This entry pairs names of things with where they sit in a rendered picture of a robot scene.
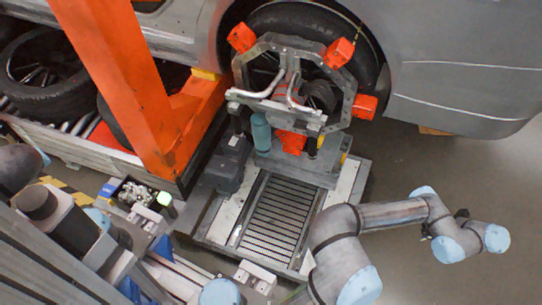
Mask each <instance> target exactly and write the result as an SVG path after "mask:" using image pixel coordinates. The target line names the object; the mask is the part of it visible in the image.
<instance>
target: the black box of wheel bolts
mask: <svg viewBox="0 0 542 305"><path fill-rule="evenodd" d="M160 192H161V190H158V189H157V188H155V187H153V186H150V185H149V184H148V183H145V182H142V181H141V180H139V179H137V178H136V177H134V176H133V175H131V174H129V173H128V174H127V175H126V176H125V178H124V179H123V180H122V181H121V182H120V184H119V185H118V186H117V187H116V189H115V190H114V191H113V192H111V193H110V195H109V196H108V197H109V199H110V200H111V201H112V202H114V204H115V205H116V206H117V208H119V209H121V210H123V211H124V212H126V213H128V214H131V213H132V208H133V207H134V206H135V204H136V203H138V204H139V205H141V206H143V207H145V208H147V209H149V210H151V211H154V212H156V213H157V214H159V213H160V211H161V210H162V208H163V207H162V206H161V204H160V203H159V202H158V199H157V197H158V195H159V194H160Z"/></svg>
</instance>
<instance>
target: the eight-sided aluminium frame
mask: <svg viewBox="0 0 542 305"><path fill-rule="evenodd" d="M267 50H269V51H273V52H279V53H281V52H282V53H285V54H287V55H291V56H299V57H301V58H305V59H309V60H313V61H314V62H315V63H316V64H317V65H318V66H319V67H320V68H321V70H322V71H324V72H325V73H326V74H327V75H328V76H329V77H330V78H331V79H332V80H333V81H334V82H335V83H336V84H337V85H338V87H339V88H340V89H341V90H342V91H343V92H344V98H343V104H342V111H341V114H338V115H335V116H332V117H330V118H328V122H327V123H326V126H323V128H322V131H321V133H320V135H319V136H322V135H325V134H328V133H331V132H336V130H339V129H341V128H345V127H349V125H350V123H351V120H352V116H351V114H352V105H353V103H354V100H355V97H356V91H357V87H358V81H357V80H356V78H355V77H354V76H353V75H352V74H351V73H350V72H349V71H347V70H346V68H345V67H344V65H341V66H340V68H339V69H337V70H336V71H335V70H333V69H332V68H331V67H329V66H328V64H327V63H326V62H324V61H323V58H324V57H325V55H326V52H327V50H328V48H327V46H325V45H324V44H323V43H319V42H317V41H315V42H314V41H311V40H304V39H301V38H296V37H293V36H286V35H282V34H277V33H276V32H270V31H268V32H267V33H265V34H264V35H263V36H261V37H260V38H258V39H257V40H255V42H254V43H253V46H252V48H251V49H249V50H248V51H247V52H245V53H244V54H242V55H241V54H240V53H239V52H238V53H237V54H236V56H235V58H233V59H232V61H231V67H232V71H234V76H235V81H236V88H237V89H240V90H246V91H248V92H253V93H255V92H254V91H252V90H251V89H250V87H249V81H248V71H247V62H248V61H250V60H251V59H253V58H254V57H257V56H259V55H260V54H261V53H263V52H265V51H267ZM248 107H249V108H250V109H251V110H253V111H254V112H256V113H257V112H264V113H265V112H266V111H265V110H262V109H259V108H255V107H250V106H249V105H248ZM308 123H309V122H307V121H305V120H300V119H296V120H295V121H294V125H293V126H292V127H291V128H288V129H286V131H288V132H293V133H297V134H299V135H303V136H307V135H306V128H307V126H308ZM307 137H309V136H307Z"/></svg>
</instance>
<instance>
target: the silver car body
mask: <svg viewBox="0 0 542 305"><path fill-rule="evenodd" d="M129 1H131V4H132V6H133V10H134V12H135V16H136V18H137V20H138V23H139V25H140V29H142V32H143V33H144V38H145V40H146V43H147V45H148V48H149V51H150V54H151V56H153V57H157V58H161V59H164V60H167V61H174V62H177V63H180V64H183V65H189V66H193V67H194V68H197V69H202V70H206V71H209V72H213V73H219V74H221V73H220V72H219V68H218V66H217V61H216V58H215V36H214V33H215V29H216V25H217V22H218V20H219V17H220V15H221V14H222V13H223V9H224V8H225V7H226V5H227V4H228V3H229V2H230V1H231V0H129ZM338 1H340V2H342V3H343V4H344V5H345V6H347V7H348V8H350V9H351V10H353V11H354V12H355V13H356V14H358V15H359V16H360V17H361V18H362V19H363V20H364V21H365V22H366V23H367V25H368V26H369V27H370V28H371V29H372V31H373V32H374V34H375V36H376V37H377V39H378V40H380V42H381V44H382V46H383V48H384V49H385V51H386V55H387V57H388V59H389V62H390V67H391V71H392V76H393V95H392V100H391V103H390V107H389V109H388V111H387V113H386V114H385V115H384V117H388V118H391V119H396V120H400V121H403V122H408V123H413V124H417V125H420V126H424V127H429V128H433V129H436V130H441V131H444V132H449V133H453V134H457V135H460V136H467V137H470V139H474V140H484V141H492V140H499V139H503V138H507V137H508V136H511V135H514V134H515V133H517V132H519V131H520V130H521V129H524V128H525V127H526V126H527V124H528V123H529V122H530V121H531V120H532V119H534V118H535V117H536V116H537V115H538V114H540V113H542V0H338ZM0 6H2V7H3V9H4V10H5V11H6V13H2V12H0V14H4V15H9V16H13V17H16V18H21V19H23V20H27V21H31V22H34V23H41V24H43V25H48V26H49V27H54V28H58V29H61V30H64V29H63V28H62V26H61V25H60V22H58V20H57V18H56V16H55V15H54V13H53V12H52V8H50V6H49V5H48V3H47V2H46V0H0Z"/></svg>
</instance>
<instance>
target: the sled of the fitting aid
mask: <svg viewBox="0 0 542 305"><path fill-rule="evenodd" d="M352 139H353V136H350V135H346V134H344V137H343V139H342V141H341V144H340V148H339V150H338V153H337V156H336V159H335V162H334V165H333V166H332V169H331V172H330V175H329V176H326V175H323V174H321V173H316V172H313V171H310V170H307V169H302V168H299V167H296V166H293V165H288V164H286V163H283V162H279V161H275V160H272V159H269V158H266V157H260V156H258V155H257V154H256V157H254V159H253V161H254V166H256V167H259V168H262V169H267V170H269V171H272V172H274V173H280V174H283V175H286V176H288V177H291V178H294V179H296V180H299V181H301V182H306V183H310V184H312V185H315V186H319V187H322V188H325V189H329V190H333V191H335V190H336V186H337V183H338V181H339V179H340V174H341V171H342V168H343V167H344V163H345V160H346V157H347V155H348V150H350V148H351V145H352Z"/></svg>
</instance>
